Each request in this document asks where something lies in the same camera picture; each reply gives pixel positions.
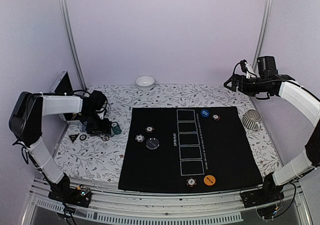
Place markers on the white ceramic bowl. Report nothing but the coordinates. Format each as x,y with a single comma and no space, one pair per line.
145,83

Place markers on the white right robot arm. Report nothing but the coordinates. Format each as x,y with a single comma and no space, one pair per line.
270,82

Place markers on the front aluminium rail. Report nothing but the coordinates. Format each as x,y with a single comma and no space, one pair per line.
109,205

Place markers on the blue small blind button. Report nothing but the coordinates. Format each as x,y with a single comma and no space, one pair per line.
205,113

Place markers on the aluminium frame post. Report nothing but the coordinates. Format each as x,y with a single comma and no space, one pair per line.
71,43
263,28

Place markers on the red white poker chips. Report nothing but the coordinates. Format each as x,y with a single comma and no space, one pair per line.
149,129

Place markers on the black dealer button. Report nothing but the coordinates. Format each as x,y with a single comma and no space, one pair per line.
152,143

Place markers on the orange big blind button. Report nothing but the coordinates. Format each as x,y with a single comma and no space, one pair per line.
209,180

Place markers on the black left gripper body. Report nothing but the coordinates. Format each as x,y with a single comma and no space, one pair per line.
95,124

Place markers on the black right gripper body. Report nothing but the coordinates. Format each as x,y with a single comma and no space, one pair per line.
249,88

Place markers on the black triangular marker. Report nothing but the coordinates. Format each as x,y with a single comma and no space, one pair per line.
73,137

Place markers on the black poker play mat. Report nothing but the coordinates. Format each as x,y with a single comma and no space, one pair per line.
190,146

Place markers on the green poker chip stack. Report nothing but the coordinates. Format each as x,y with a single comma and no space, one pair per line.
116,129

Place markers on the right aluminium frame post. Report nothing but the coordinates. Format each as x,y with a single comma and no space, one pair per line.
263,28

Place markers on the blue peach chips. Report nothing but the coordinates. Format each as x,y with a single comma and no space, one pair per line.
139,138

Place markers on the left aluminium frame post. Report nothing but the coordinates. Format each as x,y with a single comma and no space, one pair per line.
71,43

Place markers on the blue peach poker chip stack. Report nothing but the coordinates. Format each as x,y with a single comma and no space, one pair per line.
105,137

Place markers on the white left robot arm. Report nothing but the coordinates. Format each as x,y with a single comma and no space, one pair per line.
26,124

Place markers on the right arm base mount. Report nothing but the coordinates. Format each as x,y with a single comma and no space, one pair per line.
264,196

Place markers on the aluminium poker case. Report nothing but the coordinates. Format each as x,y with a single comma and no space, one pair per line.
62,85

